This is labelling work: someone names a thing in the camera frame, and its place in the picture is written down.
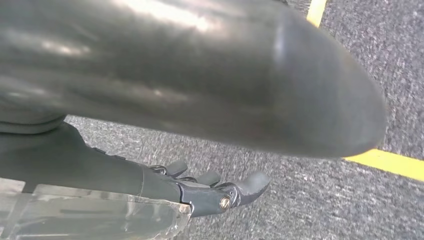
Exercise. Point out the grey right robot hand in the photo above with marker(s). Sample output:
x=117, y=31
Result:
x=198, y=66

